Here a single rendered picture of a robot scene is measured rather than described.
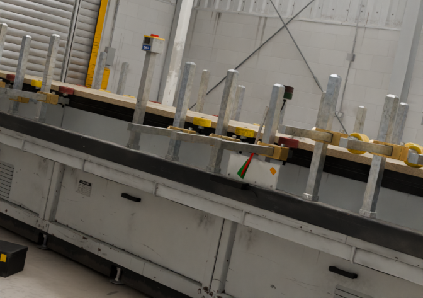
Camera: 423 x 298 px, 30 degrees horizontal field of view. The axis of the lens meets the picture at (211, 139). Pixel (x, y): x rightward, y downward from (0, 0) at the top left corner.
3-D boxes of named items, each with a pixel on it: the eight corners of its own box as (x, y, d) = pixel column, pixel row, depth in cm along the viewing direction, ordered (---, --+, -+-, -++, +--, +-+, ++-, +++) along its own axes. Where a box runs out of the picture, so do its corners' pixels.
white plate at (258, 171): (274, 190, 303) (279, 165, 303) (224, 176, 321) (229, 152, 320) (275, 191, 304) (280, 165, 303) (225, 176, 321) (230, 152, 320)
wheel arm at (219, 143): (219, 150, 282) (222, 139, 282) (213, 149, 285) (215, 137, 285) (291, 160, 315) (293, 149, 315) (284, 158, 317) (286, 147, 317)
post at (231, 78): (211, 184, 326) (233, 69, 324) (204, 182, 329) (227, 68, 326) (216, 184, 329) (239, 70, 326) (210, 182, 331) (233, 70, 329)
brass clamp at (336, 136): (337, 146, 286) (340, 132, 286) (307, 139, 295) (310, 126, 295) (346, 147, 290) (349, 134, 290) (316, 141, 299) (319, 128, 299)
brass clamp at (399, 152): (398, 160, 269) (401, 145, 269) (364, 152, 278) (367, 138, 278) (406, 161, 274) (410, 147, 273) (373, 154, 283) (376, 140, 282)
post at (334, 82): (310, 201, 293) (337, 74, 290) (303, 200, 295) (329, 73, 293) (316, 202, 295) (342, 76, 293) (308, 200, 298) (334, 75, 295)
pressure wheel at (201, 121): (208, 145, 346) (213, 119, 345) (189, 141, 345) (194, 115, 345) (206, 143, 354) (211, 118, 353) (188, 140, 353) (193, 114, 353)
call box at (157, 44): (150, 53, 355) (153, 36, 355) (140, 51, 360) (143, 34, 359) (162, 55, 360) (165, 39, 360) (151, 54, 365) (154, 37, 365)
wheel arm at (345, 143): (347, 149, 250) (349, 137, 250) (337, 146, 253) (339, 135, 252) (420, 160, 287) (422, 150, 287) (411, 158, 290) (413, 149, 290)
